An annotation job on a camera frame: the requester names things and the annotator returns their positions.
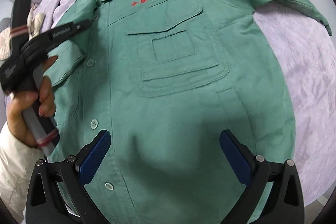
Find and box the cream jacket sleeve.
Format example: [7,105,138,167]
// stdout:
[1,124,44,223]

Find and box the person's left hand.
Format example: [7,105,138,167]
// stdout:
[7,55,59,148]

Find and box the green work shirt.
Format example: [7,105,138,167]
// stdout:
[47,0,327,223]

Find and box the lilac plush bed blanket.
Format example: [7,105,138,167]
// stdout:
[37,0,335,205]

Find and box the cream fluffy cushion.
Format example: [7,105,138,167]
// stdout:
[0,27,11,61]

